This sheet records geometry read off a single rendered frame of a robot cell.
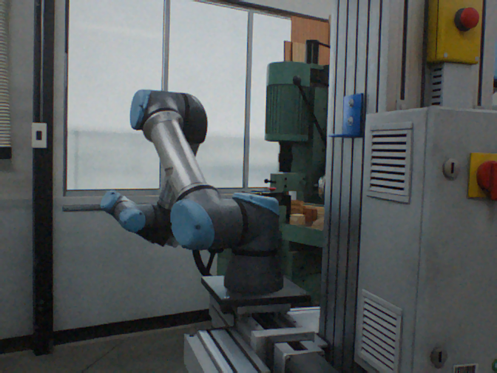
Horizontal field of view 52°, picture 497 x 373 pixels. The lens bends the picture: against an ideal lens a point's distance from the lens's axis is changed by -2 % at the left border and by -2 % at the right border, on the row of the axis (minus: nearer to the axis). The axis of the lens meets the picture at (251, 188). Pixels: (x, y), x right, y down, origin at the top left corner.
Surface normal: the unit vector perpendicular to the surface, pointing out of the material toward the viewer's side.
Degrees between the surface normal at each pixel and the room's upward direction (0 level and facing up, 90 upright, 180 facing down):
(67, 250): 90
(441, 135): 90
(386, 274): 90
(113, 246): 90
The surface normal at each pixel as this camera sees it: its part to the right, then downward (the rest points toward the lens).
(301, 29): 0.52, 0.04
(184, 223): -0.77, 0.11
